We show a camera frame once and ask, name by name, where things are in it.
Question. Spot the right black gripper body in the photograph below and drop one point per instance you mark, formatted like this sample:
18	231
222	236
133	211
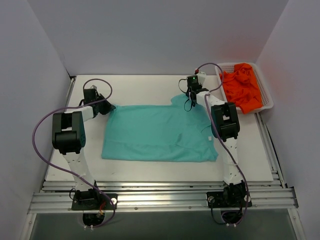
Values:
190	92

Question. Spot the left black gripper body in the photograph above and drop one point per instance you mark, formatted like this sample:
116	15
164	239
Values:
105	107

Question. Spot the teal t-shirt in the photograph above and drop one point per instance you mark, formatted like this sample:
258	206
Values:
159	133

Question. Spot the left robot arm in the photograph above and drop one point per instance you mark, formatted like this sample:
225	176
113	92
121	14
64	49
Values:
69	138

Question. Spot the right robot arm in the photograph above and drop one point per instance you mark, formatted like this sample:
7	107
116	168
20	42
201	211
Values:
225	128

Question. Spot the orange t-shirt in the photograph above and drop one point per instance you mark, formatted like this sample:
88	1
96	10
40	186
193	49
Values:
241	88

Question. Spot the white plastic basket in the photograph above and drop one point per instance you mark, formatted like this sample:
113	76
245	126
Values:
265	95

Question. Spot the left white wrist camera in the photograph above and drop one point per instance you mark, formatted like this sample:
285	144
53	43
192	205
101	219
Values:
93	87

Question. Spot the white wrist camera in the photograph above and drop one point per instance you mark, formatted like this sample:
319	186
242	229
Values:
93	87
201	77

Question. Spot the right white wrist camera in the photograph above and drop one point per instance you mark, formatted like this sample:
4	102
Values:
201	77

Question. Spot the aluminium mounting rail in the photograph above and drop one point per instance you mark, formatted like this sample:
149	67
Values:
161	196

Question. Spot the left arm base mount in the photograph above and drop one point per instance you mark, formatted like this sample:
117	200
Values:
92	201

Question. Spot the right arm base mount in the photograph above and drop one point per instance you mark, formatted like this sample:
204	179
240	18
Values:
228	212

